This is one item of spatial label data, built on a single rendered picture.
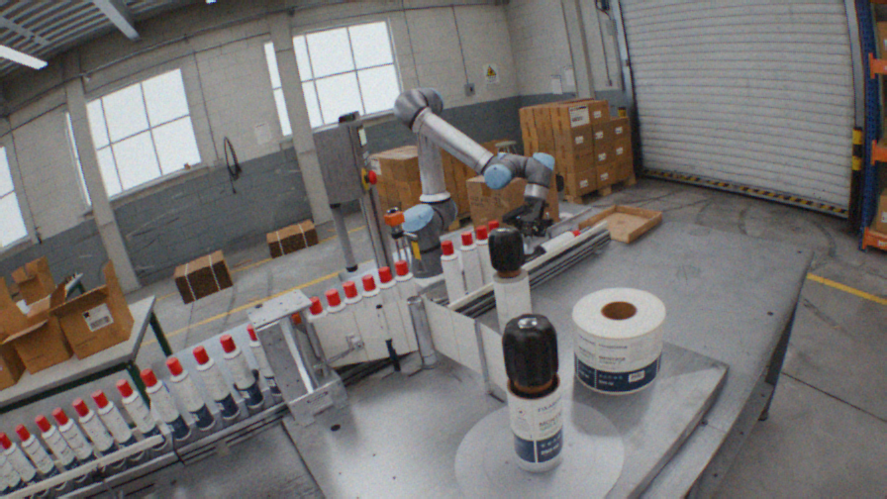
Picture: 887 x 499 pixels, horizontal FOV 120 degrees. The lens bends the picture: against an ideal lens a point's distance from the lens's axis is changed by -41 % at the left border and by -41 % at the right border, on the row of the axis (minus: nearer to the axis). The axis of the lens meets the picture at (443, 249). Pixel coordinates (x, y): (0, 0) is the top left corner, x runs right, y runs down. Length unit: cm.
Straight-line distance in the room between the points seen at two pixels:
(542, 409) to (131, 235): 638
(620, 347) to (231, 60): 615
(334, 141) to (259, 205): 540
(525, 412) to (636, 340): 29
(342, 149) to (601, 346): 74
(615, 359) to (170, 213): 616
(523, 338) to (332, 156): 68
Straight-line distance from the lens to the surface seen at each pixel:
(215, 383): 109
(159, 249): 665
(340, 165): 107
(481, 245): 130
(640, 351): 87
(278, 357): 95
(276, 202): 645
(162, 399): 111
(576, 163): 482
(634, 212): 205
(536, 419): 68
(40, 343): 262
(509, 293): 100
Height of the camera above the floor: 150
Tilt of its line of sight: 21 degrees down
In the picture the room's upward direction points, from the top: 11 degrees counter-clockwise
